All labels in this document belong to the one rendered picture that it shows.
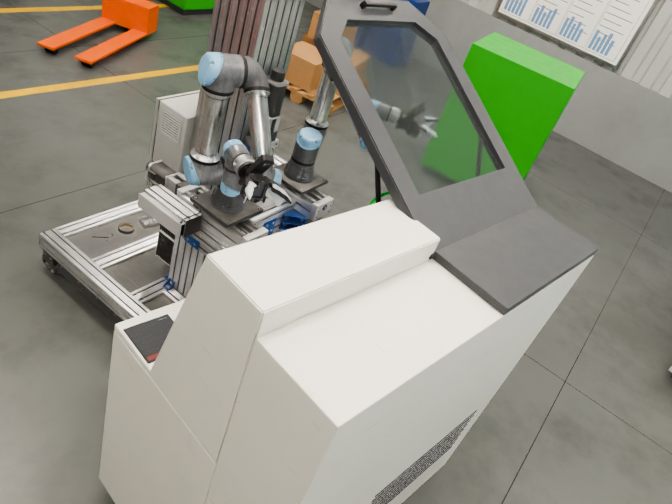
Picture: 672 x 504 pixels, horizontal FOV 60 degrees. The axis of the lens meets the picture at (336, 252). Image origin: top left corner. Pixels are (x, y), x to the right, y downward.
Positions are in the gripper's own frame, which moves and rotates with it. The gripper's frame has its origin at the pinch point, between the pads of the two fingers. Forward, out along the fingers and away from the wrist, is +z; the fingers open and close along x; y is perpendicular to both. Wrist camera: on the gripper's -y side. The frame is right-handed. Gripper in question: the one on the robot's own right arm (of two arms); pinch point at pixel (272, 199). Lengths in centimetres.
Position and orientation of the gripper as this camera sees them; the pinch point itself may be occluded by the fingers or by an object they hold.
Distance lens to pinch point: 182.5
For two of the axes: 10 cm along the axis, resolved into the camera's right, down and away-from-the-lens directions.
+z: 4.5, 6.4, -6.3
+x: -8.0, -0.3, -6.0
